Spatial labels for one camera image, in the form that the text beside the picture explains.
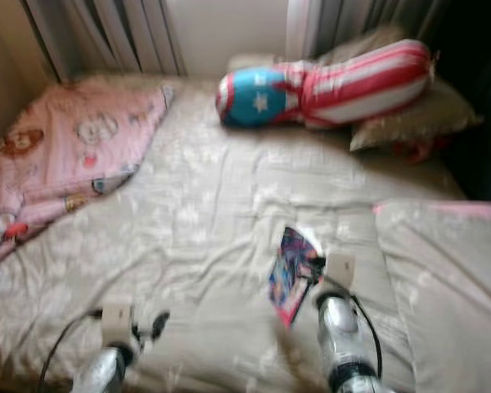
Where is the beige quilt with pink edge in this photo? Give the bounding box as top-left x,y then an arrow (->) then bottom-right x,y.
372,199 -> 491,393

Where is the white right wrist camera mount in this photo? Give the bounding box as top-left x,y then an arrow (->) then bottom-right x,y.
325,252 -> 357,286

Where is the pink cartoon print blanket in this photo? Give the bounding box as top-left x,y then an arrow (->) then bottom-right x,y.
0,82 -> 174,271

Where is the colourful picture booklet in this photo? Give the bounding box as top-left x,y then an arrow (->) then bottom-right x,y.
268,227 -> 327,328

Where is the red cloth item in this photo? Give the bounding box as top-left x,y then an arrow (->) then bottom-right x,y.
397,138 -> 451,165

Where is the star and stripes bolster pillow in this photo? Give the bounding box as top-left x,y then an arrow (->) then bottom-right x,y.
214,39 -> 436,130

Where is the bed with beige bedspread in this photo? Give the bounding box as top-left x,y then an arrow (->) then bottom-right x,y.
0,74 -> 491,393

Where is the grey curtain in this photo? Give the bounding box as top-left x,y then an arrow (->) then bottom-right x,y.
286,0 -> 443,58
20,0 -> 185,79

